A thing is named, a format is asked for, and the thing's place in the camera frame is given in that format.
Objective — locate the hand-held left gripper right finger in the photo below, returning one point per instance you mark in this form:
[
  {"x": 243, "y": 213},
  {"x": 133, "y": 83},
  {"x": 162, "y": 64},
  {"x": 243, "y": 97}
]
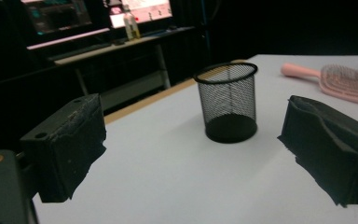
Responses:
[{"x": 332, "y": 149}]

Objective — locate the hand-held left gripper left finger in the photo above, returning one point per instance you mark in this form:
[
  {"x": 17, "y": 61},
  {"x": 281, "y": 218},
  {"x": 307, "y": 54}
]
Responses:
[{"x": 65, "y": 146}]

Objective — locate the pink hairbrush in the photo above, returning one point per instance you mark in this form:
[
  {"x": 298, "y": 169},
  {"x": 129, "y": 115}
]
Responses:
[{"x": 345, "y": 82}]

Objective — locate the black mesh pen holder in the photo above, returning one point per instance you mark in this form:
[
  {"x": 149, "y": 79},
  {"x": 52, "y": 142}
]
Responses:
[{"x": 230, "y": 127}]

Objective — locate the white table sheet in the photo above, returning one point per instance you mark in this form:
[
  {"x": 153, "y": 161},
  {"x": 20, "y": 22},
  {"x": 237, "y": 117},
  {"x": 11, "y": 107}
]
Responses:
[{"x": 167, "y": 174}]

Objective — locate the white-framed desk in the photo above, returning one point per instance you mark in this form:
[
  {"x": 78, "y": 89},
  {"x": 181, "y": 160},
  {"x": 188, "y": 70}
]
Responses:
[{"x": 163, "y": 65}]

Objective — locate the dark computer monitor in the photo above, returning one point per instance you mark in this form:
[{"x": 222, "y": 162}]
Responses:
[{"x": 56, "y": 15}]

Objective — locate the clear plastic bottle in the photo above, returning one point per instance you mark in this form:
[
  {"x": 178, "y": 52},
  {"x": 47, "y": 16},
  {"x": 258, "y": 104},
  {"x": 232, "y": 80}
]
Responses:
[{"x": 131, "y": 26}]

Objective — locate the bright computer monitor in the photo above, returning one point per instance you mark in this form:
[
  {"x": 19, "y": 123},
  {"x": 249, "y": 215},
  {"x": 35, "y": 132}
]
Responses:
[{"x": 146, "y": 11}]

